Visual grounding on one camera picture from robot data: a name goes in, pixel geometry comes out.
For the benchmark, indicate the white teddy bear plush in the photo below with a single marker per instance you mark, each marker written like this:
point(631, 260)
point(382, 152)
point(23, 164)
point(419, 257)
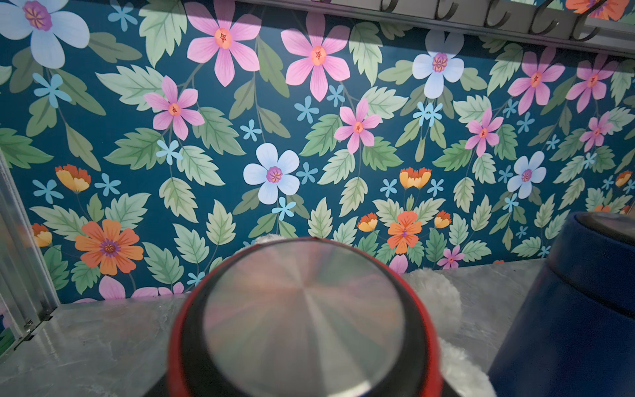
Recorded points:
point(446, 322)

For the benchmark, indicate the dark blue thermos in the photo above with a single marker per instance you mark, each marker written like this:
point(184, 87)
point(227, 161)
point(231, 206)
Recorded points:
point(574, 333)

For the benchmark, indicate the red thermos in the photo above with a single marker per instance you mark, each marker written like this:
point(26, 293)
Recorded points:
point(212, 347)

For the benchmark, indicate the black wall hook rail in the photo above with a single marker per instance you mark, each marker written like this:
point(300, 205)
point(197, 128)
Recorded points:
point(507, 20)

